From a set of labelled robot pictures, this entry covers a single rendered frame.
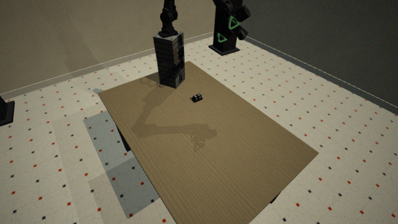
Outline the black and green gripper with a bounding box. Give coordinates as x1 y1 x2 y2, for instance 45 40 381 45
216 15 240 43

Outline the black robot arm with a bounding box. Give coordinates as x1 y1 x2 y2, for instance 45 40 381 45
158 0 250 40

